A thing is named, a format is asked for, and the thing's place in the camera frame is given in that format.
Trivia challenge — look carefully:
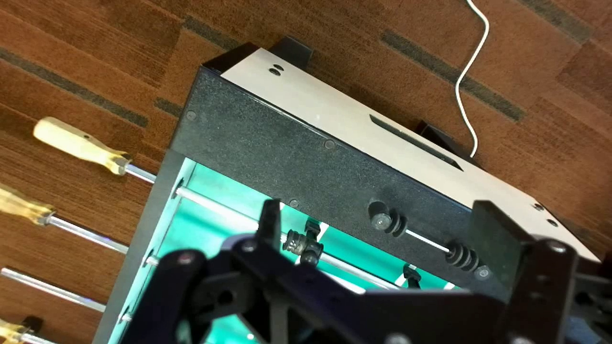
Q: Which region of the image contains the white cable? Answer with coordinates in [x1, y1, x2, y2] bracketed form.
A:
[451, 0, 493, 161]

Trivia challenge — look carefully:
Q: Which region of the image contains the yellow three-man foosball rod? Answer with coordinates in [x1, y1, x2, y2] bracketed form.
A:
[0, 267, 107, 316]

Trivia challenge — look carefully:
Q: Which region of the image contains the wooden foosball table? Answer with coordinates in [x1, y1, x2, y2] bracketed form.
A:
[91, 37, 604, 344]

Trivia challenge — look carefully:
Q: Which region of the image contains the black goalie rod wooden handle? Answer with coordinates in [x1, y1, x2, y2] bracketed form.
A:
[32, 116, 426, 293]

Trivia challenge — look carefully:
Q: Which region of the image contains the black bead score counter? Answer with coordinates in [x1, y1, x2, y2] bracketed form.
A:
[367, 200, 495, 284]

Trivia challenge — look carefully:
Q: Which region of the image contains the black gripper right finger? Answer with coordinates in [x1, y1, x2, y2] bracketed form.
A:
[472, 200, 612, 344]

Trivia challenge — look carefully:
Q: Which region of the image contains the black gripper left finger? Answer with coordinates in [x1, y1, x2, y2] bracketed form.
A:
[118, 200, 359, 344]

